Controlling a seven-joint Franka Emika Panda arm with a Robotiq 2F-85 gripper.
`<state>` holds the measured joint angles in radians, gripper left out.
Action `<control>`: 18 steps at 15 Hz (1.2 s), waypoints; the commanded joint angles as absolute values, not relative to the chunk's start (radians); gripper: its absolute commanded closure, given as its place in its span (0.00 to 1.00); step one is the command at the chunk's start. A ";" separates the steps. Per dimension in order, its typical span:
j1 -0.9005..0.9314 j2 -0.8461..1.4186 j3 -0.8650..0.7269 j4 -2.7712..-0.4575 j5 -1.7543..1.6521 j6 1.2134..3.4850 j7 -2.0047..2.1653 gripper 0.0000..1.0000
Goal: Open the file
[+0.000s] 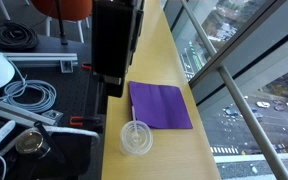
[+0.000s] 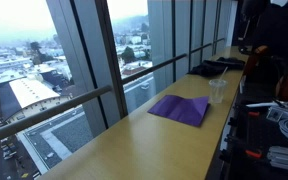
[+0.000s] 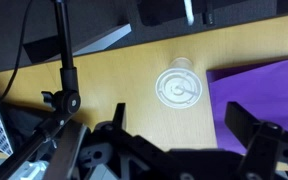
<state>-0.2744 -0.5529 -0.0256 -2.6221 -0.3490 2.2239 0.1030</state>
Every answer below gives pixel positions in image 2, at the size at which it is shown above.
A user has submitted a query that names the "purple cloth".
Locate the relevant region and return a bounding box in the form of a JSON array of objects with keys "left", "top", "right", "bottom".
[{"left": 147, "top": 94, "right": 211, "bottom": 128}]

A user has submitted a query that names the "black cloth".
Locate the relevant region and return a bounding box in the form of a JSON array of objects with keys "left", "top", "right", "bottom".
[{"left": 187, "top": 56, "right": 247, "bottom": 78}]

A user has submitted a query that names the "clear plastic cup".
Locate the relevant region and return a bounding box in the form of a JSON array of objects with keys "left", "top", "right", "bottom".
[{"left": 208, "top": 78, "right": 228, "bottom": 104}]

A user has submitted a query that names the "clear drinking straw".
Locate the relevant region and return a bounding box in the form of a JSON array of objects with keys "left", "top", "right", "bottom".
[{"left": 217, "top": 66, "right": 229, "bottom": 101}]

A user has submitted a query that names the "grey metal handrail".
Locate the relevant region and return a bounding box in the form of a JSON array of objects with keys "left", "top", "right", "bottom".
[{"left": 0, "top": 38, "right": 226, "bottom": 148}]

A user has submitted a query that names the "black perforated breadboard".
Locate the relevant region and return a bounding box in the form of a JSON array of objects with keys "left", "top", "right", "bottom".
[{"left": 222, "top": 93, "right": 288, "bottom": 180}]

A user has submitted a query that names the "long aluminium extrusion bar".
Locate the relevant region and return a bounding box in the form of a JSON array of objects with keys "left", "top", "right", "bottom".
[{"left": 266, "top": 105, "right": 288, "bottom": 123}]

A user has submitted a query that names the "short aluminium extrusion bar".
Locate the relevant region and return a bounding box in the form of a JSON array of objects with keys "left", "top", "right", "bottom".
[{"left": 267, "top": 145, "right": 288, "bottom": 174}]

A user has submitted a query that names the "black clamp with orange handle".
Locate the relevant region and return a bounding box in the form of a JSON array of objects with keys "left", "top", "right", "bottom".
[
  {"left": 228, "top": 109, "right": 262, "bottom": 128},
  {"left": 218, "top": 146, "right": 263, "bottom": 162}
]

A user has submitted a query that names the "white strap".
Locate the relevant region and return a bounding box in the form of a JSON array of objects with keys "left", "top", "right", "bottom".
[{"left": 245, "top": 101, "right": 280, "bottom": 108}]

